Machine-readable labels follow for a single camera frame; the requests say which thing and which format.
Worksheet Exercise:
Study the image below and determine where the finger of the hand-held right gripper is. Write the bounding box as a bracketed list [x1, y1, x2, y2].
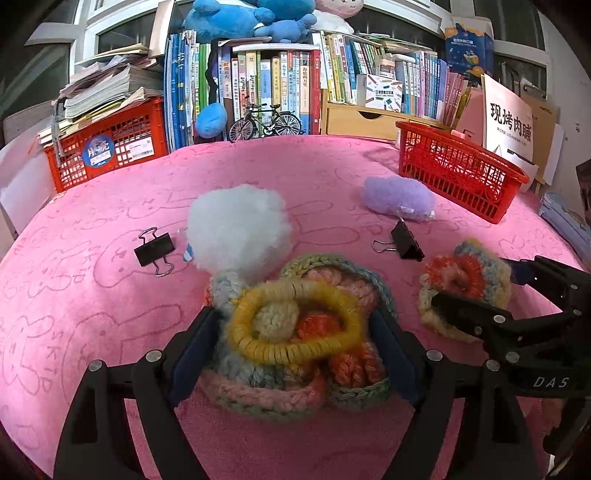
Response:
[429, 291, 561, 370]
[501, 256, 591, 319]

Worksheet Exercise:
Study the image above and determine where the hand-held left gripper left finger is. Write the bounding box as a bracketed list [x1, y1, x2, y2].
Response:
[53, 307, 218, 480]

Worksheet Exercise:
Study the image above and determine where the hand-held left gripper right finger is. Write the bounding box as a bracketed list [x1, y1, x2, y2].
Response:
[369, 307, 541, 480]

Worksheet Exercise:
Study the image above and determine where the small multicolour crochet flower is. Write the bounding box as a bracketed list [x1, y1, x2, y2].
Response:
[418, 239, 513, 343]

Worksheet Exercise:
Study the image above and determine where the red plastic basket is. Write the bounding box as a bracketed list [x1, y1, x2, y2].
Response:
[396, 121, 530, 224]

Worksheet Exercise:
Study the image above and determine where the multicolour crochet bag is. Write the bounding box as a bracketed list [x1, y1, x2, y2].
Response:
[203, 253, 400, 423]

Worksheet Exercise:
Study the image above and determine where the blue pencil case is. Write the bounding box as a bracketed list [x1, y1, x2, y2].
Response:
[539, 191, 591, 264]

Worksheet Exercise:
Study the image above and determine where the black binder clip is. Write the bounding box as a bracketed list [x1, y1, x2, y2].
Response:
[372, 220, 426, 262]
[134, 227, 177, 278]

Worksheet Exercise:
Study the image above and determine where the pink rabbit-print blanket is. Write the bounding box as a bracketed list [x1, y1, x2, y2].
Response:
[0, 134, 591, 480]

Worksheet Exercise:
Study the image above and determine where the white fluffy pompom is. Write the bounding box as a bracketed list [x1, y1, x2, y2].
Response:
[185, 184, 294, 282]

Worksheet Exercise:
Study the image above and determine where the purple fluffy plush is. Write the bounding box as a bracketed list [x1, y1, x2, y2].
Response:
[363, 175, 436, 222]

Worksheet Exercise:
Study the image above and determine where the brown cardboard board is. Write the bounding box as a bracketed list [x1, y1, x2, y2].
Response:
[531, 95, 561, 185]

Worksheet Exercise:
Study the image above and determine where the pink paper folder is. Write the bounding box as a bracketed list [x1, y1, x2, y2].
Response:
[455, 88, 485, 144]

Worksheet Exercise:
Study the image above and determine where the white printed sign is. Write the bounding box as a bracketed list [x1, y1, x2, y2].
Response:
[480, 74, 536, 164]

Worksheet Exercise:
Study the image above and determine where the wooden drawer box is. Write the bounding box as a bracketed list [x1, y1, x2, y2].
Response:
[321, 102, 451, 138]

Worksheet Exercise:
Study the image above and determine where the white printed box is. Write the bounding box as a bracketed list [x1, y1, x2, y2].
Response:
[365, 74, 404, 113]

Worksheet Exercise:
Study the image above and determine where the blue plush ball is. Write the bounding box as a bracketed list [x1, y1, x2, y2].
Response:
[195, 102, 228, 139]

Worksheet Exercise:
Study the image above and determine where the dark blue box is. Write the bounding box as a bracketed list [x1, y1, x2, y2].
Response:
[443, 23, 495, 77]

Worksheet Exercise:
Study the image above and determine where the black model bicycle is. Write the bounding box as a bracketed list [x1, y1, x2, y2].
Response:
[228, 104, 303, 142]

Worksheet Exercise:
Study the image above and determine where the white paper sheet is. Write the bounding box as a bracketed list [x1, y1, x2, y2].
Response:
[0, 131, 56, 236]

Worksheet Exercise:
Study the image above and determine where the stack of papers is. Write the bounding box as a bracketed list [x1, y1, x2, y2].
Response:
[37, 44, 164, 148]

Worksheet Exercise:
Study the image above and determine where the row of books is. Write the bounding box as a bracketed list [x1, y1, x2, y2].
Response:
[164, 30, 472, 151]

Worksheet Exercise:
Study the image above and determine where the pink and white plush toy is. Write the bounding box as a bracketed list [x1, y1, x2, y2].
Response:
[314, 0, 365, 33]

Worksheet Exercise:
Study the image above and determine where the blue plush toy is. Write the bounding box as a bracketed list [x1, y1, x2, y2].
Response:
[181, 0, 318, 44]

